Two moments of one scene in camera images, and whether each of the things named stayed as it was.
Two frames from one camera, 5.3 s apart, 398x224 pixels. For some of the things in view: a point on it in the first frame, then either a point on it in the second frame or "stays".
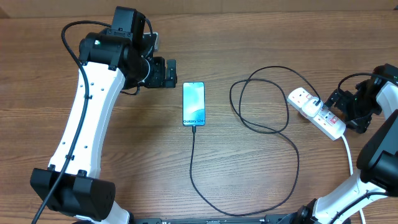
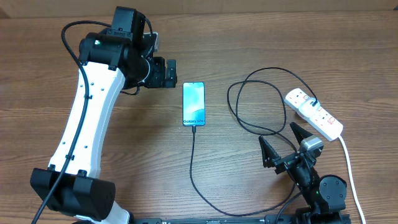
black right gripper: (361, 124) -> (270, 157)
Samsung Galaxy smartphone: (193, 104) stays
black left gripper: (160, 79) stays
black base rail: (273, 219) stays
